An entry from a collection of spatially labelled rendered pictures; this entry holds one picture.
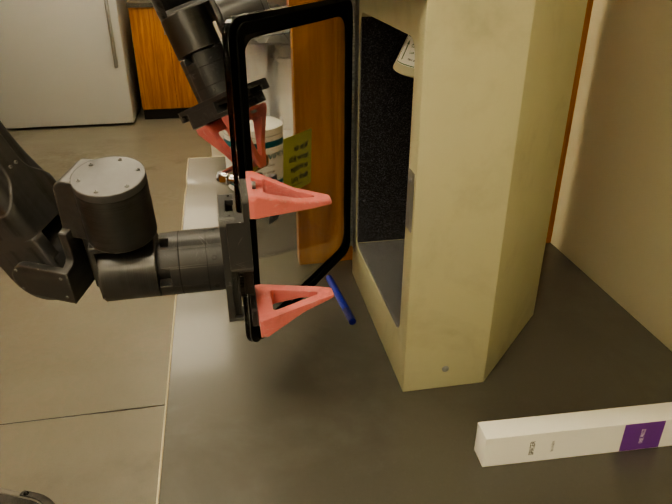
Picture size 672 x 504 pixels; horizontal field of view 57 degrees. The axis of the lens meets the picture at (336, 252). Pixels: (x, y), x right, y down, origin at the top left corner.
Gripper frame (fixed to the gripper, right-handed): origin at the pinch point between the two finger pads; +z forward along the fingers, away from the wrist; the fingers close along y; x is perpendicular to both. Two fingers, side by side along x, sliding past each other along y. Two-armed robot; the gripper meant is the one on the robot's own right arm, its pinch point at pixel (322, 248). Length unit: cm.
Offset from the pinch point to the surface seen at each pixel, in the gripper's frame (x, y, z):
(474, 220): 9.2, -3.0, 18.8
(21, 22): 497, -30, -160
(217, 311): 33.1, -26.1, -12.1
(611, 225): 34, -18, 54
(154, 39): 510, -48, -62
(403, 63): 21.7, 12.3, 13.5
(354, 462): -1.1, -26.5, 2.7
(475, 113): 9.2, 9.3, 17.7
